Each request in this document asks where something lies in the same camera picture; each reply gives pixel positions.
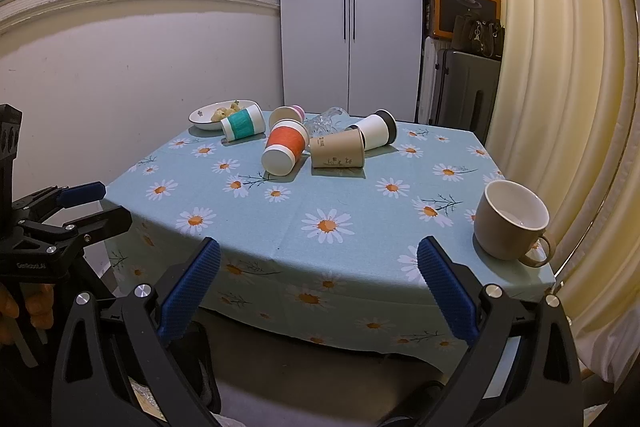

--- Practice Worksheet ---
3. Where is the white plate with snacks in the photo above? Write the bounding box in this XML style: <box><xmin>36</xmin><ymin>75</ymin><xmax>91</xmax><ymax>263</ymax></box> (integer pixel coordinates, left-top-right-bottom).
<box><xmin>189</xmin><ymin>98</ymin><xmax>255</xmax><ymax>131</ymax></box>

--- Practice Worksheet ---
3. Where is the clear glass cup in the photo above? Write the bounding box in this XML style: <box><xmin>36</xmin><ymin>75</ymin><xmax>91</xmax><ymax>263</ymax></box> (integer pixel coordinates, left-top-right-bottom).
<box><xmin>304</xmin><ymin>107</ymin><xmax>350</xmax><ymax>138</ymax></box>

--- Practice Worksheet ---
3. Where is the brown kraft paper cup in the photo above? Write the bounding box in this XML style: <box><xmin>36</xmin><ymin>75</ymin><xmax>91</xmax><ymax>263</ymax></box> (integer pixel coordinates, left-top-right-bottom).
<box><xmin>309</xmin><ymin>128</ymin><xmax>364</xmax><ymax>169</ymax></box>

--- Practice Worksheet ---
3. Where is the person's hand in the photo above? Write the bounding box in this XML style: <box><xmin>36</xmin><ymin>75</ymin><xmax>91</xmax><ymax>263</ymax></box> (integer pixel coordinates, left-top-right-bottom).
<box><xmin>0</xmin><ymin>284</ymin><xmax>54</xmax><ymax>345</ymax></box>

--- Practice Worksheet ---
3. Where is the cream curtain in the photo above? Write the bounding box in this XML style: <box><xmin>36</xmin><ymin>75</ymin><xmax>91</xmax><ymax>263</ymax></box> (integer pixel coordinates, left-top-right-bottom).
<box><xmin>487</xmin><ymin>0</ymin><xmax>639</xmax><ymax>385</ymax></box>

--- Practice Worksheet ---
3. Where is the beige ceramic mug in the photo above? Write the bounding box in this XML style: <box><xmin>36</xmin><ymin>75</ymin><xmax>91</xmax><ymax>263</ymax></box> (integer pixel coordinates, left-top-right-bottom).
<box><xmin>474</xmin><ymin>180</ymin><xmax>555</xmax><ymax>268</ymax></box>

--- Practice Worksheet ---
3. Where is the dark grey suitcase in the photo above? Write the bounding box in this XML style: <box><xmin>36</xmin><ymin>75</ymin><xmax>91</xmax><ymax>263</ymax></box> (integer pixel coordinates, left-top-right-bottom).
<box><xmin>428</xmin><ymin>49</ymin><xmax>501</xmax><ymax>144</ymax></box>

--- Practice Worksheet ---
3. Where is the white double-door wardrobe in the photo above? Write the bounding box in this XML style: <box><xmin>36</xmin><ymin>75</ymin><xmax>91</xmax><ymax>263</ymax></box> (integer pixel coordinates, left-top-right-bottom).
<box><xmin>280</xmin><ymin>0</ymin><xmax>422</xmax><ymax>121</ymax></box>

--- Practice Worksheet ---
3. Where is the black banded white paper cup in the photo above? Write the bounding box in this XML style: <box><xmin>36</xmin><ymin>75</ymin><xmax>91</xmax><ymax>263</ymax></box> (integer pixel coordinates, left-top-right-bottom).
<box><xmin>349</xmin><ymin>109</ymin><xmax>397</xmax><ymax>150</ymax></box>

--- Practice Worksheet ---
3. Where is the dark handbag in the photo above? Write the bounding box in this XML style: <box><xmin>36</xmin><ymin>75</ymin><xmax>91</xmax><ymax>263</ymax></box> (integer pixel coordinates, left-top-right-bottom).
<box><xmin>451</xmin><ymin>13</ymin><xmax>506</xmax><ymax>60</ymax></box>

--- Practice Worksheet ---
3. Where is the pink banded paper cup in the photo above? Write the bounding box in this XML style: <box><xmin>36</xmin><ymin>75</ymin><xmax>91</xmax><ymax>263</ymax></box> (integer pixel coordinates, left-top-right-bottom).
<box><xmin>269</xmin><ymin>105</ymin><xmax>306</xmax><ymax>129</ymax></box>

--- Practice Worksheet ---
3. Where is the daisy print blue tablecloth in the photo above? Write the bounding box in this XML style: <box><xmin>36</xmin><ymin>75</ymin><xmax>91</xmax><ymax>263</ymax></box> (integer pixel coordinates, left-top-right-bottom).
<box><xmin>103</xmin><ymin>124</ymin><xmax>554</xmax><ymax>373</ymax></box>

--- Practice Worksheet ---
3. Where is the teal banded paper cup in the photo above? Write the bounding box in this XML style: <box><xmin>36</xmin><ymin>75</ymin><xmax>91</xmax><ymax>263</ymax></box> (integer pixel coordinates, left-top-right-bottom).
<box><xmin>221</xmin><ymin>104</ymin><xmax>266</xmax><ymax>142</ymax></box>

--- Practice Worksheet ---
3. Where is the orange banded paper cup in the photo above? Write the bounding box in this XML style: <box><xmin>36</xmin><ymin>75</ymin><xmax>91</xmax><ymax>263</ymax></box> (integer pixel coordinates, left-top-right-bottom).
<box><xmin>262</xmin><ymin>119</ymin><xmax>309</xmax><ymax>176</ymax></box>

